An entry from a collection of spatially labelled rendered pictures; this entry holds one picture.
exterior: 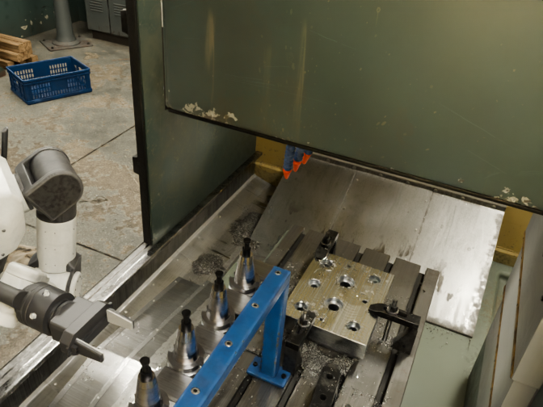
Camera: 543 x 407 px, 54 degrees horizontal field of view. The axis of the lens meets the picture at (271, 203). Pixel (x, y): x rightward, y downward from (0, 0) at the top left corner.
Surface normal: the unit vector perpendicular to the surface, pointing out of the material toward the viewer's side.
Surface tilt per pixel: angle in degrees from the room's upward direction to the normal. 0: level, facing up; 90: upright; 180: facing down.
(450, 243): 24
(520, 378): 90
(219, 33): 90
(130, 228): 0
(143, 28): 90
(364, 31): 90
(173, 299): 8
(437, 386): 0
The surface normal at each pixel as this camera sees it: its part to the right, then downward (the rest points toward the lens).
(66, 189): 0.51, 0.47
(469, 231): -0.11, -0.56
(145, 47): 0.91, 0.29
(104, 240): 0.07, -0.83
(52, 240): 0.01, 0.46
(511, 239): -0.42, 0.48
